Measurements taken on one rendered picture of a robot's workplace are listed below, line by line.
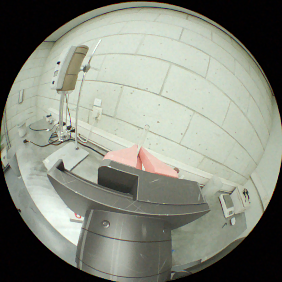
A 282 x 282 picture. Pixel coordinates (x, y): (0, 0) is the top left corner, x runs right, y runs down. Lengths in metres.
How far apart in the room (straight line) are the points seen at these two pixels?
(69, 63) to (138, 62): 0.39
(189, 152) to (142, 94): 0.46
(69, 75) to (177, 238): 0.83
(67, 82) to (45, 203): 0.52
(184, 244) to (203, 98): 0.78
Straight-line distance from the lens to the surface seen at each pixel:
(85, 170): 0.56
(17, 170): 1.85
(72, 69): 0.45
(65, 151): 0.68
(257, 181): 1.41
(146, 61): 0.62
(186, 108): 0.58
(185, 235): 0.56
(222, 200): 0.93
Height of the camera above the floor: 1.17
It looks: 27 degrees down
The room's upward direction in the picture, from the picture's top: 20 degrees clockwise
